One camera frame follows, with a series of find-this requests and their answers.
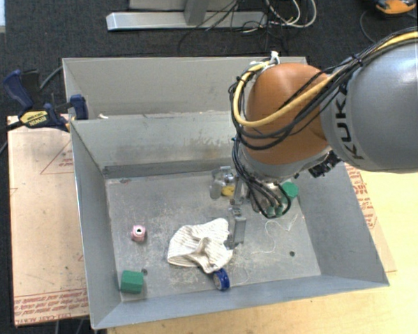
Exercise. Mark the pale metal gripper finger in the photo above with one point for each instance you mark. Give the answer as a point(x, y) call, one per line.
point(240, 231)

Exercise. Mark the white ribbed cloth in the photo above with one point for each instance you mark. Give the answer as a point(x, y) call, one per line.
point(199, 245)

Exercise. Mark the blue small wheel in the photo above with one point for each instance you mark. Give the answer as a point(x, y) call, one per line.
point(221, 279)

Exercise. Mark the grey metal bin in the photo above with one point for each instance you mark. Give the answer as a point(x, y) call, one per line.
point(183, 206)

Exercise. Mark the pink small cylinder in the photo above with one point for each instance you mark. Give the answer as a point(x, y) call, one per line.
point(138, 233)

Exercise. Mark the green block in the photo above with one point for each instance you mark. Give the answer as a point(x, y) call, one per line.
point(131, 281)

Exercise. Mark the small white scrap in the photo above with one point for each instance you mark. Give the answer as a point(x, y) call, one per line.
point(103, 116)

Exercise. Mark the brown cardboard board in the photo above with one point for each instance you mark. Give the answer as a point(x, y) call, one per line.
point(40, 213)

